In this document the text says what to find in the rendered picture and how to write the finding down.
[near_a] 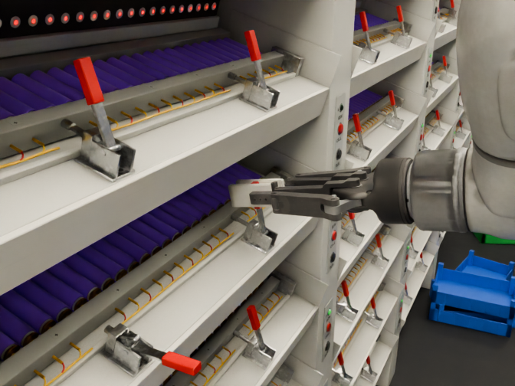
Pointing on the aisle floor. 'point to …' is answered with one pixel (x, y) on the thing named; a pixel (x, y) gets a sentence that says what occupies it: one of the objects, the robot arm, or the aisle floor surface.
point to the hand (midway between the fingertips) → (257, 193)
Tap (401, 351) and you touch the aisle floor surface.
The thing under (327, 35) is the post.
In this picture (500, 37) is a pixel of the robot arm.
